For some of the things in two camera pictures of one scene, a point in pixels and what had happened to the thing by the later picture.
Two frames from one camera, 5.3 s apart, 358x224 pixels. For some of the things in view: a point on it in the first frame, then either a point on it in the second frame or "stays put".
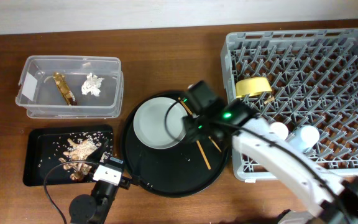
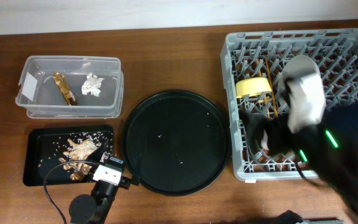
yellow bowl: (245, 88) stays put
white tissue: (91, 85) stays put
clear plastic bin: (71, 87) stays put
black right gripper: (191, 132) → (276, 127)
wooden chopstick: (202, 152) → (271, 87)
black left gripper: (95, 156) stays put
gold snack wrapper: (64, 89) stays put
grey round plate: (150, 123) → (293, 70)
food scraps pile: (79, 152) stays put
